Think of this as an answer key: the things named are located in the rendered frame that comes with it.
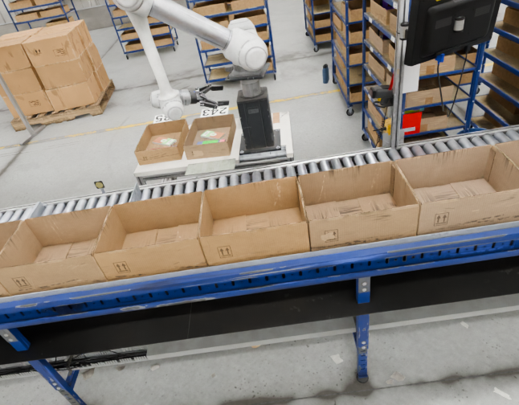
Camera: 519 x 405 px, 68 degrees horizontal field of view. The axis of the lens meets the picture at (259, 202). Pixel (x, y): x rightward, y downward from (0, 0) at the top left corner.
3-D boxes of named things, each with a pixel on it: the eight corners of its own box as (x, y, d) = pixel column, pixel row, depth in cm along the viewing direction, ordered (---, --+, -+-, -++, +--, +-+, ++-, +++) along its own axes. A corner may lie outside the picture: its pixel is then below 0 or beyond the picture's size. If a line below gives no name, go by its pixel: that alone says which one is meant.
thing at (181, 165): (289, 114, 278) (288, 110, 276) (293, 157, 232) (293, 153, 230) (156, 132, 289) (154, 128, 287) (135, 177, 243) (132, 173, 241)
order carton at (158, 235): (212, 220, 171) (202, 190, 161) (209, 270, 148) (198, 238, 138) (126, 234, 173) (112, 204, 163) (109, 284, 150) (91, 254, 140)
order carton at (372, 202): (391, 193, 167) (393, 159, 157) (416, 239, 144) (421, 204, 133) (300, 206, 169) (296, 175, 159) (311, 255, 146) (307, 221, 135)
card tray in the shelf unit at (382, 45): (368, 38, 312) (369, 26, 306) (406, 32, 310) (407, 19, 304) (382, 55, 280) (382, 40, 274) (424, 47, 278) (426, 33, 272)
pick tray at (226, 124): (236, 126, 269) (234, 113, 263) (230, 155, 239) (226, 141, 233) (198, 131, 273) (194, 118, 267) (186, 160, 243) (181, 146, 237)
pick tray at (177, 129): (190, 131, 275) (185, 118, 269) (181, 159, 245) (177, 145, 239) (151, 137, 278) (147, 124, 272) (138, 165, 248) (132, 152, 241)
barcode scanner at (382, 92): (366, 103, 212) (369, 84, 205) (388, 102, 212) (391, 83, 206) (369, 108, 207) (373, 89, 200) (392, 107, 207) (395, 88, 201)
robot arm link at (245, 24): (256, 53, 223) (250, 12, 210) (264, 62, 209) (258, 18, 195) (229, 59, 221) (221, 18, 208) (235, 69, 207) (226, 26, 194)
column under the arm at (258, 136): (241, 135, 258) (231, 87, 238) (279, 129, 256) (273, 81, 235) (239, 155, 238) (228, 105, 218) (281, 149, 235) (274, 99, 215)
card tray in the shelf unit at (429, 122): (386, 109, 299) (386, 97, 293) (426, 104, 296) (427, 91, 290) (402, 134, 267) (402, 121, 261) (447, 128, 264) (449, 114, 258)
